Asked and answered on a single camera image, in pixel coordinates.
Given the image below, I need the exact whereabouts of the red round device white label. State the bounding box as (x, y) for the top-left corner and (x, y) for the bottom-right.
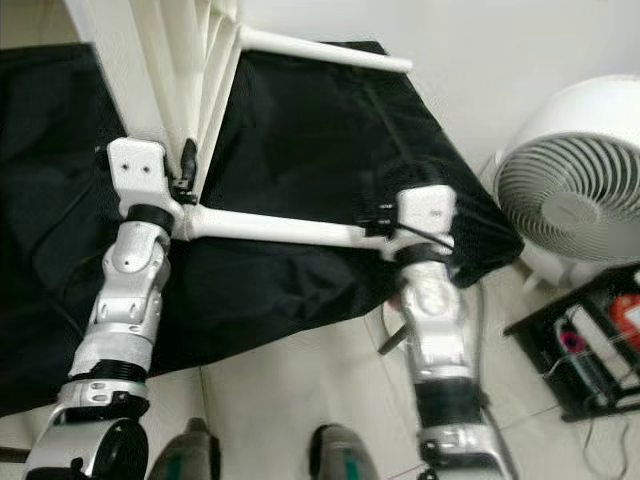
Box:
(616, 295), (640, 333)

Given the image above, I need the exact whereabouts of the dark grey robot right foot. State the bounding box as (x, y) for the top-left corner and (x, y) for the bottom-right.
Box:
(308, 424), (383, 480)

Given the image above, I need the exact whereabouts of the black tablecloth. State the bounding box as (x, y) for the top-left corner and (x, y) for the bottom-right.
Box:
(0, 40), (527, 418)

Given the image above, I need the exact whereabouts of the dark grey robot left foot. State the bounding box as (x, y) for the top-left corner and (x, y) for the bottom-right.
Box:
(148, 417), (223, 480)

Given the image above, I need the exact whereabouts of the white plastic table top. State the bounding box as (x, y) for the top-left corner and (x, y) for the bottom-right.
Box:
(78, 0), (243, 193)

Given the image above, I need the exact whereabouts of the white round floor base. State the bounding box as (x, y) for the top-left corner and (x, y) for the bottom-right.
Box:
(380, 298), (411, 351)

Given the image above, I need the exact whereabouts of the white floor fan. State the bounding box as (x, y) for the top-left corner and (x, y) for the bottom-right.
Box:
(488, 74), (640, 293)

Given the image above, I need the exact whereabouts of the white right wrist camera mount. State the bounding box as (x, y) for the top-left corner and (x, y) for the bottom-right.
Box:
(388, 184), (459, 265)

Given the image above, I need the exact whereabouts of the magenta round object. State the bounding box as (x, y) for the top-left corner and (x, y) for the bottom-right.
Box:
(559, 330), (587, 354)

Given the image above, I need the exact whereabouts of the dark grey robot foot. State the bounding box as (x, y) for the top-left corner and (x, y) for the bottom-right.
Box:
(148, 417), (223, 480)
(308, 424), (383, 480)

